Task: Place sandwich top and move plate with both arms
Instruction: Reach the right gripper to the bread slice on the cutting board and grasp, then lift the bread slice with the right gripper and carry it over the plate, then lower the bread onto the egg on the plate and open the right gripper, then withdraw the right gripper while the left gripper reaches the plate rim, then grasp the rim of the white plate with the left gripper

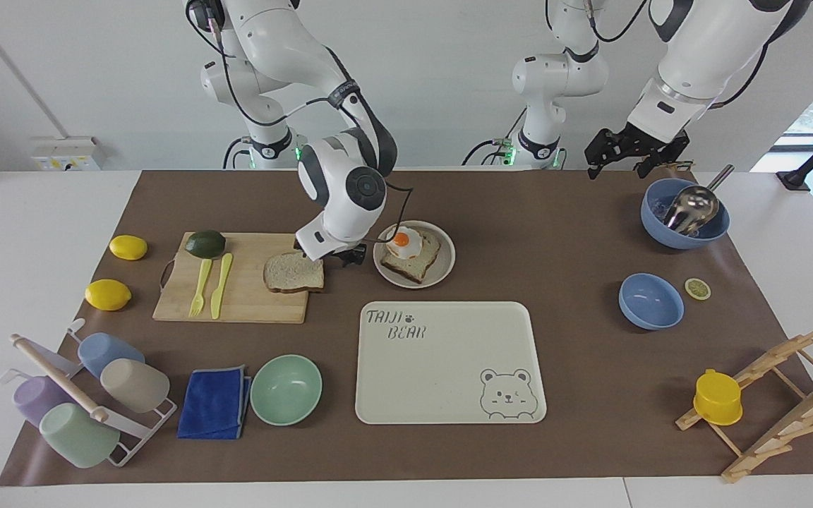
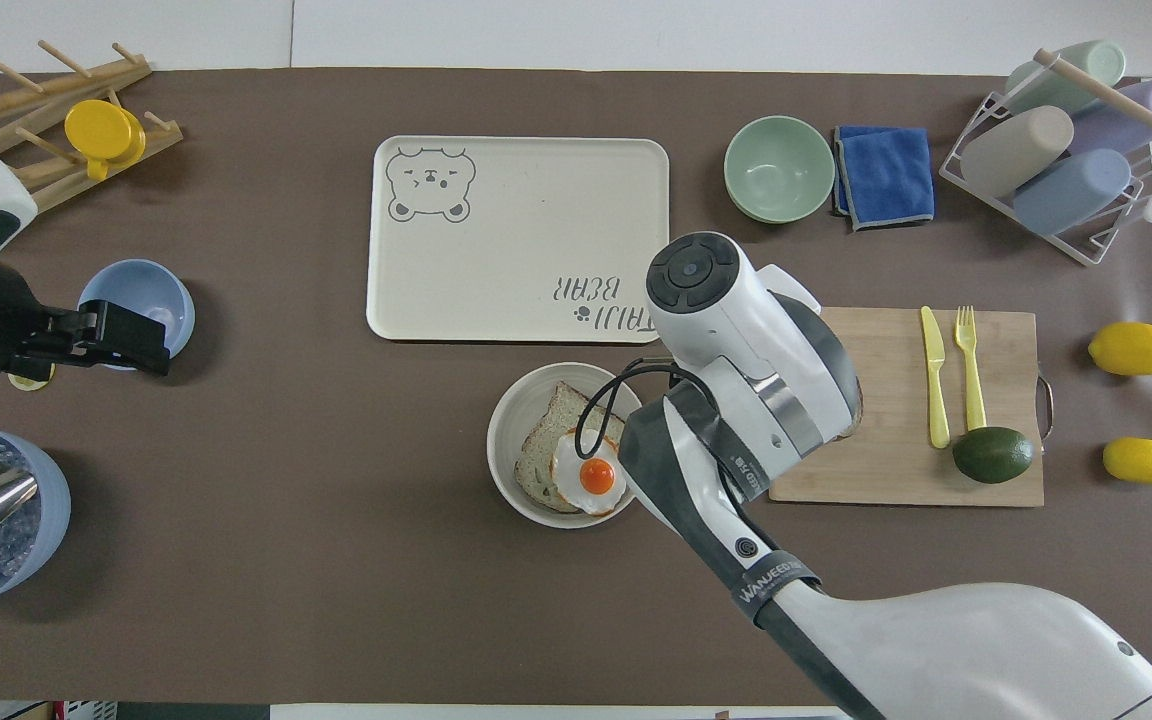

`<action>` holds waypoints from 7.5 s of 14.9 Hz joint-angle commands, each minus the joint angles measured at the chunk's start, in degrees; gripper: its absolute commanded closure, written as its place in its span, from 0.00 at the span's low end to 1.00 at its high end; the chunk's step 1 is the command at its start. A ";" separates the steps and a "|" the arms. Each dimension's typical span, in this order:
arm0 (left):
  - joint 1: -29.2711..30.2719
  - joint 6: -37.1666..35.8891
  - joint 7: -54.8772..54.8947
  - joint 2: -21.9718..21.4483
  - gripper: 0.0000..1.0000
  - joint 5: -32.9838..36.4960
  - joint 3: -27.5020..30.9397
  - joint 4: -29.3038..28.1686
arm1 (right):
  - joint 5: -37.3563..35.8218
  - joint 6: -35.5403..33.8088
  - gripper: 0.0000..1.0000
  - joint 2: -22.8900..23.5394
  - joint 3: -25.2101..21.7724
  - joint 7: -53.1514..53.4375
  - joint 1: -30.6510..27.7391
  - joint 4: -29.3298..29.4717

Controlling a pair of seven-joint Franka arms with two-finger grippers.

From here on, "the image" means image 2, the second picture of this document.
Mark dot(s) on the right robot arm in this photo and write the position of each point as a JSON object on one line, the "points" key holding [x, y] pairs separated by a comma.
{"points": [[726, 330]]}

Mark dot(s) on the white round plate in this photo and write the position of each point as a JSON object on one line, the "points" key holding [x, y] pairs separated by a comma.
{"points": [[508, 440]]}

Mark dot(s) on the small yellow round object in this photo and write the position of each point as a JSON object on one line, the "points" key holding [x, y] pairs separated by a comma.
{"points": [[32, 380]]}

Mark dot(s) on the small light blue bowl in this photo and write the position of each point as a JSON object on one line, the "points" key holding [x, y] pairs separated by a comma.
{"points": [[136, 285]]}

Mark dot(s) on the large blue bowl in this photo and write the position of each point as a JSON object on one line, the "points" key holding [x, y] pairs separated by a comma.
{"points": [[46, 520]]}

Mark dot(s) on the clear ice cubes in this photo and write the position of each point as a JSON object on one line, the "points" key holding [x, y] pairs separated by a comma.
{"points": [[16, 540]]}

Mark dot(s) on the wooden peg drying rack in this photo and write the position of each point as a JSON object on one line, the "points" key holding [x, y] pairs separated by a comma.
{"points": [[31, 105]]}

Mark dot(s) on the yellow plastic cup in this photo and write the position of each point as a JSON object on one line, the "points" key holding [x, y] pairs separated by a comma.
{"points": [[98, 128]]}

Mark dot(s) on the cream tray with bear print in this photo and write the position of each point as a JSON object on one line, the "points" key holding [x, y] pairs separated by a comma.
{"points": [[516, 230]]}

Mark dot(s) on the bread slice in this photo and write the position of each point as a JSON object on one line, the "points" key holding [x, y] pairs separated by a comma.
{"points": [[548, 440]]}

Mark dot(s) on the fried egg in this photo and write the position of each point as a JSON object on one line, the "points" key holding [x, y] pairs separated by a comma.
{"points": [[596, 478]]}

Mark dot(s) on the green bowl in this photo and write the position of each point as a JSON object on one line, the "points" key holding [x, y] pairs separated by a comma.
{"points": [[778, 170]]}

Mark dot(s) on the blue cloth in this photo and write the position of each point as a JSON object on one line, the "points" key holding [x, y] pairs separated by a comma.
{"points": [[886, 178]]}

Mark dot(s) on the wooden cutting board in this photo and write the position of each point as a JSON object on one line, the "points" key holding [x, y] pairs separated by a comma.
{"points": [[896, 470]]}

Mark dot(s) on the yellow plastic knife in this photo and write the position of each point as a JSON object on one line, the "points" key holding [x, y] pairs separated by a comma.
{"points": [[935, 380]]}

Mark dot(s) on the yellow plastic fork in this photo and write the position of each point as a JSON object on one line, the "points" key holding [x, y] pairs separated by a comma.
{"points": [[972, 380]]}

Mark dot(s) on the green avocado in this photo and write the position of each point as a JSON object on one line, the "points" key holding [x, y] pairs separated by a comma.
{"points": [[993, 455]]}

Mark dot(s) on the beige cup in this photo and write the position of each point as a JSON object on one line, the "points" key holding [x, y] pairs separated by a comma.
{"points": [[1016, 150]]}

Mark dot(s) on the grey-blue cup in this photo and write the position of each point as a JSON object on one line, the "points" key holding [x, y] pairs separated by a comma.
{"points": [[1071, 192]]}

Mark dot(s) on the pale green cup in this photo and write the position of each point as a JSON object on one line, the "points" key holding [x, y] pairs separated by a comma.
{"points": [[1056, 85]]}

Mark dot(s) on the yellow lemon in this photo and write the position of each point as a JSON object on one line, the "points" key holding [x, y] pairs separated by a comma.
{"points": [[1142, 461], [1132, 349]]}

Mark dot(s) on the wooden rod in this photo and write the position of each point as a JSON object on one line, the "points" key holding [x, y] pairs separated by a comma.
{"points": [[1126, 105]]}

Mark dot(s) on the lilac cup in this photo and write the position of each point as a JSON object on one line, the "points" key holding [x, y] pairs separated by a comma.
{"points": [[1151, 105]]}

